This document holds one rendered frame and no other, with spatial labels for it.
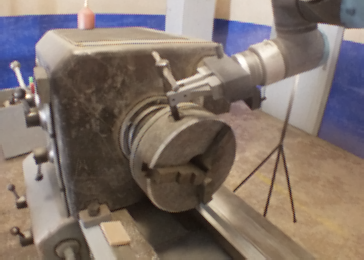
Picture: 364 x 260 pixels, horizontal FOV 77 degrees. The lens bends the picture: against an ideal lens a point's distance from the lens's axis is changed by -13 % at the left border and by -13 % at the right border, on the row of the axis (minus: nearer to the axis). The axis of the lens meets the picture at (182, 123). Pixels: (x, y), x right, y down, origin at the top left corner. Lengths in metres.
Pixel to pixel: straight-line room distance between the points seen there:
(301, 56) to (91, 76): 0.46
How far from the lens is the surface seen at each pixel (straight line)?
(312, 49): 0.57
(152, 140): 0.53
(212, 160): 0.57
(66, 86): 0.61
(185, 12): 4.05
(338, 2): 0.42
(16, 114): 2.70
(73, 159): 0.69
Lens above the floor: 1.42
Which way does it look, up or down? 24 degrees down
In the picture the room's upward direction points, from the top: 5 degrees clockwise
